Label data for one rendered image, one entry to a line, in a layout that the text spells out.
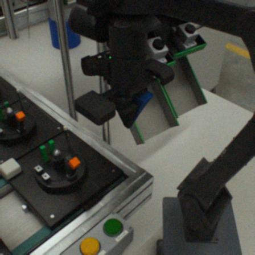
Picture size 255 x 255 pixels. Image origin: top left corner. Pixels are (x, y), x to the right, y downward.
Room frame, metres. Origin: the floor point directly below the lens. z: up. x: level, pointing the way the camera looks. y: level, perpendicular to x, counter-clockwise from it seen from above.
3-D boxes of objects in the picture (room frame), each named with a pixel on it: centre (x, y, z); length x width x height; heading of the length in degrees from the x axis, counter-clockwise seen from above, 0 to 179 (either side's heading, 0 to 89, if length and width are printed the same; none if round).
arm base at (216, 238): (0.31, -0.15, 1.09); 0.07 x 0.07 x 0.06; 87
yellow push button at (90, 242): (0.32, 0.08, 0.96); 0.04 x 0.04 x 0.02
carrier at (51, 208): (0.53, 0.18, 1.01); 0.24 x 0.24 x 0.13; 46
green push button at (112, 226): (0.37, 0.03, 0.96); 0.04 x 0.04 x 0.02
